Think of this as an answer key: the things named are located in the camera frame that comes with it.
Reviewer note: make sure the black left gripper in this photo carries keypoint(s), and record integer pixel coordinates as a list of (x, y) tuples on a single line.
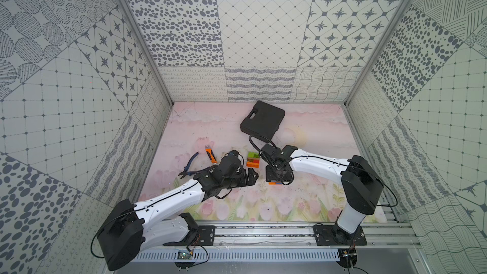
[(245, 176)]

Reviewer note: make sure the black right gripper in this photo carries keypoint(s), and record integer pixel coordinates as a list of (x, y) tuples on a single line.
[(270, 176)]

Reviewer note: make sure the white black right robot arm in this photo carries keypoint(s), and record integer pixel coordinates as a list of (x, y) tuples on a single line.
[(361, 184)]

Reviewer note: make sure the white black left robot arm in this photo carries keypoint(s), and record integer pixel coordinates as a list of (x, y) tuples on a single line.
[(134, 227)]

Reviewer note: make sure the black plastic carrying case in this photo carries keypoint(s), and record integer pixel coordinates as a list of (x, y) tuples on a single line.
[(263, 120)]

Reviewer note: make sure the left controller board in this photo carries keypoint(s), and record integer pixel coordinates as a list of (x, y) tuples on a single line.
[(184, 260)]

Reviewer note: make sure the controller board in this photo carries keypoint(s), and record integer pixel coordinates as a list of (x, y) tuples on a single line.
[(347, 258), (184, 260)]

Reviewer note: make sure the right controller board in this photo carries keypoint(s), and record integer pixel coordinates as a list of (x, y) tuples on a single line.
[(347, 258)]

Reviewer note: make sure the orange handled tool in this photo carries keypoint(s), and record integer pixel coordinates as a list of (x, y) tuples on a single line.
[(210, 154)]

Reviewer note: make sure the blue handled pliers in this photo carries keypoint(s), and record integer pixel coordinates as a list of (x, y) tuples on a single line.
[(192, 168)]

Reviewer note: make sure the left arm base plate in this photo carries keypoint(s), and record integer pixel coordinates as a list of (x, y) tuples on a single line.
[(203, 236)]

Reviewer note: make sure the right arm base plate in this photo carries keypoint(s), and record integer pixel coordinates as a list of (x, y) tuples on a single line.
[(328, 235)]

